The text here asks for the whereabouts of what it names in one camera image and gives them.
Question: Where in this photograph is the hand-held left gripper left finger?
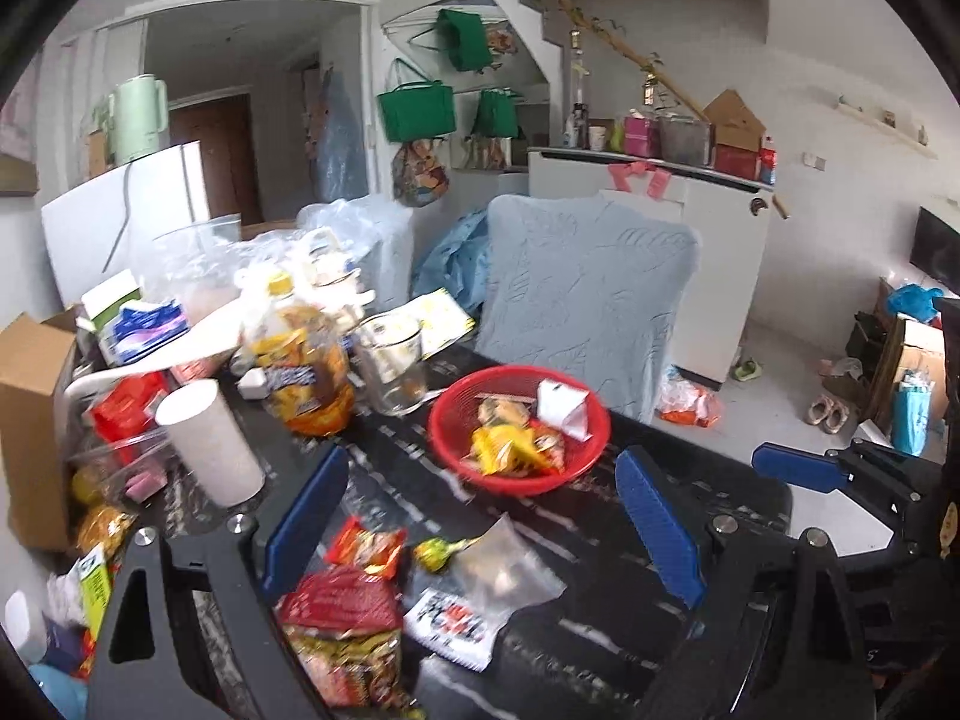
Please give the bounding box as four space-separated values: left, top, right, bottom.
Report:
86 444 351 720

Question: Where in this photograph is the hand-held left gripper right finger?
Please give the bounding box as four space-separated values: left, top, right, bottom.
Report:
615 446 878 720

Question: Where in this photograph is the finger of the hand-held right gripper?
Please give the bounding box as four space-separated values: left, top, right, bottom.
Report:
752 441 927 511

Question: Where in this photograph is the red gold snack packet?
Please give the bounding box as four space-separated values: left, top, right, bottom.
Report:
529 426 566 475

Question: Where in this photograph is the orange foil noodle packet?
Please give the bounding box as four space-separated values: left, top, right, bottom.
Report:
281 626 412 713

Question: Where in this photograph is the red plastic basket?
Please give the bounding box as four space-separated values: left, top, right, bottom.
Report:
427 365 612 497

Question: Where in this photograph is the yellow snack packet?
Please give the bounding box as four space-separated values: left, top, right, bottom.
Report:
471 424 556 477

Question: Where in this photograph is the brown snack packet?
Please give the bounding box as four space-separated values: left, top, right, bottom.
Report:
476 397 537 430

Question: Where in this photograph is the red orange snack packet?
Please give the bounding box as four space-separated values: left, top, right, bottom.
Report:
325 516 410 580

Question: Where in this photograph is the toilet paper roll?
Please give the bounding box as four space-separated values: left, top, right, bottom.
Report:
155 379 267 509

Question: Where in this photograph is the orange white plastic bag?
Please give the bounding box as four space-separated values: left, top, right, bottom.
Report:
656 367 725 428

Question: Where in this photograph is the green yellow candy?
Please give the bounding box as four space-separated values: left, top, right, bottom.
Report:
414 538 470 572

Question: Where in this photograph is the orange drink bottle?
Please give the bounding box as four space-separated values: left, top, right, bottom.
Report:
241 274 357 437

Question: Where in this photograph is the clear plastic bag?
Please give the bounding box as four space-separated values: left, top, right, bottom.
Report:
450 514 567 620

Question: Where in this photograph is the open cardboard box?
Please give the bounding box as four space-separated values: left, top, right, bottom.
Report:
885 319 950 436

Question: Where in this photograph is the glass cup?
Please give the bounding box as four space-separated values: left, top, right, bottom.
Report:
352 313 428 417

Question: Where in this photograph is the black white snack packet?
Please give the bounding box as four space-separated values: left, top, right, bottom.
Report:
405 586 511 672

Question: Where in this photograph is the golden snack packet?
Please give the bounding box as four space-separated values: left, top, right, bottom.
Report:
75 504 140 560

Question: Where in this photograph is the clear plastic container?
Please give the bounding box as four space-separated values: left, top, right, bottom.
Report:
66 426 175 482

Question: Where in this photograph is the bright blue bag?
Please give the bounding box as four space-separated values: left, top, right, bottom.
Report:
887 283 946 320

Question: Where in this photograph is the white tray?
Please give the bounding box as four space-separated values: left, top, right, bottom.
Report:
64 307 248 398

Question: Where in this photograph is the white cabinet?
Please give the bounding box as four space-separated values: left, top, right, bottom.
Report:
527 146 773 391

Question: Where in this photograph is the red plastic bag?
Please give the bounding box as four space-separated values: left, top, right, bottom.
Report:
90 373 170 443

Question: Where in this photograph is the green yellow packet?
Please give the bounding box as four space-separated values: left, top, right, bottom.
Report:
79 544 113 638

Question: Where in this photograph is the yellow white paper bag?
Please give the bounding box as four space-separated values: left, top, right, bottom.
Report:
409 292 477 361

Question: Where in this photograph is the light blue covered chair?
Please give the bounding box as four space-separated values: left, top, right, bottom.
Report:
475 193 702 425

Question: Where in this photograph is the blue white tissue packet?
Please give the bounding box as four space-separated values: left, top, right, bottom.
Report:
101 298 188 365

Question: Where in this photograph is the black television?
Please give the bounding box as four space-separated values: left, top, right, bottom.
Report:
911 206 960 293

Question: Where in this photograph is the clear plastic tub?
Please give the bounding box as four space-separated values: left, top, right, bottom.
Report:
154 214 242 301

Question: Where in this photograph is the large cardboard box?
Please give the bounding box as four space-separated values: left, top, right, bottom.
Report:
0 313 83 552

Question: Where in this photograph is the blue plastic bag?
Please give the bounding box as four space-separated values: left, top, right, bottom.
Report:
412 210 492 312

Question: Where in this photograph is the green white carton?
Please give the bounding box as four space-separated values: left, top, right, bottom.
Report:
79 268 143 331

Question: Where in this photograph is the red box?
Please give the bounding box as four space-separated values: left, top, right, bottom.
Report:
712 144 762 181

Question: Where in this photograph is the pink ribbon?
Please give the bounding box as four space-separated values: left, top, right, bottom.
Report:
607 161 672 200

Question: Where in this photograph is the grey box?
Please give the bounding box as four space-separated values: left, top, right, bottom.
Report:
658 116 713 166

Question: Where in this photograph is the white refrigerator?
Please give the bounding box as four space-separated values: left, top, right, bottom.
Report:
41 140 211 308

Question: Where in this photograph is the small brown cardboard box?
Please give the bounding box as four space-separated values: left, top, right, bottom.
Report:
703 88 767 151

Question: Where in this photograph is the patterned tote bag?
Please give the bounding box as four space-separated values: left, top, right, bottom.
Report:
390 136 451 207

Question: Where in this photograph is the pink box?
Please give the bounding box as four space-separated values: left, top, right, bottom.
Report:
622 116 661 158

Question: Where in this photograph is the brown door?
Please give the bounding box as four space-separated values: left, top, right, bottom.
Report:
169 90 263 222

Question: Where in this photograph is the wide green tote bag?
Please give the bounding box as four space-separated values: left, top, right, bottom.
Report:
376 79 457 143

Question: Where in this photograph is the green electric kettle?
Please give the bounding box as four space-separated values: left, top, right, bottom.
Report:
105 75 170 166

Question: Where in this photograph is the tall glass bottle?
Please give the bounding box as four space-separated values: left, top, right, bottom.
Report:
568 30 593 149

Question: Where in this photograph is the bamboo stick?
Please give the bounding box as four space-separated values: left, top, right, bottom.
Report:
551 0 792 220

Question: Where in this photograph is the wall shelf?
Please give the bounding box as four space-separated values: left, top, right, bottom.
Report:
814 86 938 158

